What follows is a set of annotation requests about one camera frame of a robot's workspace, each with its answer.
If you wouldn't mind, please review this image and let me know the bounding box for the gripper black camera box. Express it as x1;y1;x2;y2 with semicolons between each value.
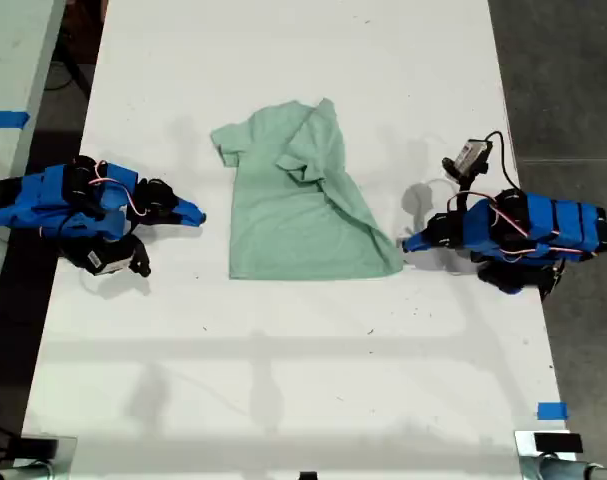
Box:
65;233;153;278

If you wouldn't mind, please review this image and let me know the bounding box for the pale green T-shirt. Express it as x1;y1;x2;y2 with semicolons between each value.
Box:
210;97;405;282

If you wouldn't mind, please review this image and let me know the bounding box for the black floor cable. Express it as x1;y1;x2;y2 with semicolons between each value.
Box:
45;47;97;101

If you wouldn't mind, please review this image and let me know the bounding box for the metal table bracket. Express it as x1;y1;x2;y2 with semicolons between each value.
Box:
0;435;79;480
513;429;607;480

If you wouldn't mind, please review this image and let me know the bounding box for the gripper grey camera box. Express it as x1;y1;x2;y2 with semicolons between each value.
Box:
441;140;495;177

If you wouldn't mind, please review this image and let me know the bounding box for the black camera stalk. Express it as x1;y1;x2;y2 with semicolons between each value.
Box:
452;173;474;214

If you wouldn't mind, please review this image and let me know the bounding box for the short blue tape strip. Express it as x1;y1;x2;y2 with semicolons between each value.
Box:
536;401;569;422

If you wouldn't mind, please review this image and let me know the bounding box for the long blue tape strip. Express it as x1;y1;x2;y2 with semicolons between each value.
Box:
0;110;32;131

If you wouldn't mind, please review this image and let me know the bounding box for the black camera cable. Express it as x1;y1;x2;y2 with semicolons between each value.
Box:
484;130;523;195

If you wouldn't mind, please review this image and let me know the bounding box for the small black box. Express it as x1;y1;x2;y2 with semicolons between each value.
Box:
16;436;60;460
533;432;584;454

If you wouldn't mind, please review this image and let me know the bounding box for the grey side table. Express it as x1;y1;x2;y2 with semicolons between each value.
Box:
0;0;68;326

